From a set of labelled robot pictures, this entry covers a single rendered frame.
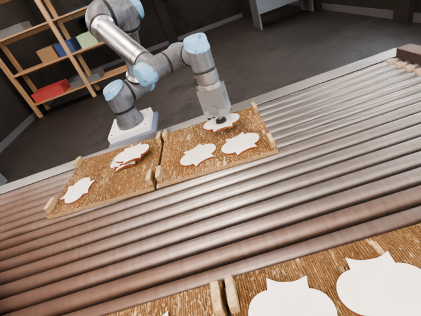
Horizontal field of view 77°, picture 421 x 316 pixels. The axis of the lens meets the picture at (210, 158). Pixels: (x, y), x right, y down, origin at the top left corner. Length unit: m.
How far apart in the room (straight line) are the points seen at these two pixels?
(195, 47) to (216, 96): 0.17
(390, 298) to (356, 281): 0.05
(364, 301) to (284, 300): 0.13
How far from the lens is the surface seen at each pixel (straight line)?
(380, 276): 0.57
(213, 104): 0.92
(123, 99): 1.45
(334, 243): 0.63
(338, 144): 0.87
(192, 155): 0.94
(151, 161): 1.03
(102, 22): 1.13
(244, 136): 0.94
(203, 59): 0.87
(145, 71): 0.88
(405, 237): 0.63
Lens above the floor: 1.43
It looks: 33 degrees down
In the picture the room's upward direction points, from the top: 21 degrees counter-clockwise
